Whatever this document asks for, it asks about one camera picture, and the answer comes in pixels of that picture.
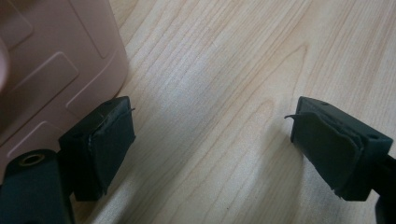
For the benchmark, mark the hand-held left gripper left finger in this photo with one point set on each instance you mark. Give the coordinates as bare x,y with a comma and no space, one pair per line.
99,149

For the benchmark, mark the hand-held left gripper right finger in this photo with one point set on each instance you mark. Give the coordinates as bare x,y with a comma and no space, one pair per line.
330,149

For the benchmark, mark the pink plastic bin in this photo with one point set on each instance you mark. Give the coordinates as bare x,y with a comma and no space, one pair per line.
53,77

